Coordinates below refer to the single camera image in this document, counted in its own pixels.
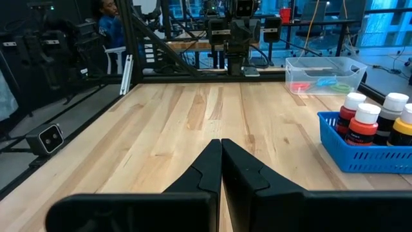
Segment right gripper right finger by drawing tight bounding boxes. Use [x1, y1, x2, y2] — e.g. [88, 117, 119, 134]
[221, 139, 412, 232]

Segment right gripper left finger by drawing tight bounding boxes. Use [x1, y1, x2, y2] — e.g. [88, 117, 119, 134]
[44, 139, 222, 232]

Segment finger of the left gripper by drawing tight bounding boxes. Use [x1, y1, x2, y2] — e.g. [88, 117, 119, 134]
[230, 21, 245, 44]
[243, 19, 261, 44]

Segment red handled scissors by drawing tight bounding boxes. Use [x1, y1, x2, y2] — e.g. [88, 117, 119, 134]
[290, 82, 312, 93]

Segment blue handled scissors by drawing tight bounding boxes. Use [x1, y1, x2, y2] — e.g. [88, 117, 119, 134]
[315, 76, 339, 87]

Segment green handled scissors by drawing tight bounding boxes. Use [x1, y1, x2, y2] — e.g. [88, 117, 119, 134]
[330, 82, 353, 93]

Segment red black striped paint bottle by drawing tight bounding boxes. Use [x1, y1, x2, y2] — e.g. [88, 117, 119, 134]
[334, 92, 367, 136]
[344, 102, 382, 146]

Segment yellow black striped paint bottle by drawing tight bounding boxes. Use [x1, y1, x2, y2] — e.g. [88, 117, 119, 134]
[386, 102, 412, 147]

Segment white capped paint bottle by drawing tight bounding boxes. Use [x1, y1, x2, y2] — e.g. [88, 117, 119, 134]
[373, 92, 409, 146]

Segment background wooden table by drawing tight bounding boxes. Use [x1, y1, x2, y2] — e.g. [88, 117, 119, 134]
[166, 39, 226, 53]

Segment red cup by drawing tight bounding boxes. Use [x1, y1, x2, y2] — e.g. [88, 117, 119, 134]
[279, 7, 292, 24]

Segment black background desk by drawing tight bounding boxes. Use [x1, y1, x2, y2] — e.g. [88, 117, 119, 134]
[257, 18, 368, 58]

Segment clear plastic bin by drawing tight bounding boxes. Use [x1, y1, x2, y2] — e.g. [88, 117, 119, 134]
[285, 56, 368, 96]

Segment blue plastic basket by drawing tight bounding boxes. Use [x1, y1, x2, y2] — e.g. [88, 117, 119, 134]
[317, 111, 412, 175]

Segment silver aluminium extrusion bar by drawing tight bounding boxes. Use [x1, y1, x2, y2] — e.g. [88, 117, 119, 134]
[119, 53, 134, 96]

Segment white chair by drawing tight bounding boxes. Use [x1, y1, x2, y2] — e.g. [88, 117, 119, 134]
[103, 46, 127, 75]

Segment person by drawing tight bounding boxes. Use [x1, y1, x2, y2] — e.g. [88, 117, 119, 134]
[91, 0, 126, 49]

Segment black background robot station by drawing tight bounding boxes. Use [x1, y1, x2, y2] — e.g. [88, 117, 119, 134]
[0, 0, 109, 109]

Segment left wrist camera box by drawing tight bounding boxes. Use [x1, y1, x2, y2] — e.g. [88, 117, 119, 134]
[236, 0, 256, 18]

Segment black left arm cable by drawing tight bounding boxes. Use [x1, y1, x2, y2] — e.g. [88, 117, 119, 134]
[250, 44, 270, 69]

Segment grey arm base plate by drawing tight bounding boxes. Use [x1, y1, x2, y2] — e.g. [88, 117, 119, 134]
[243, 66, 261, 77]

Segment yellow hanging cable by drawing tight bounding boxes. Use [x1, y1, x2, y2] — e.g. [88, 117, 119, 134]
[295, 0, 320, 62]

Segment black rig upright post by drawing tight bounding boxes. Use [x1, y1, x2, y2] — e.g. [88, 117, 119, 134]
[116, 0, 202, 85]

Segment table-level camera box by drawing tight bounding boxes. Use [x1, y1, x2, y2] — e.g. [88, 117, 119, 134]
[24, 123, 64, 157]

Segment black floor cable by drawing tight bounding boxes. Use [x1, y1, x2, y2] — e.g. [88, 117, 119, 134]
[366, 44, 408, 75]

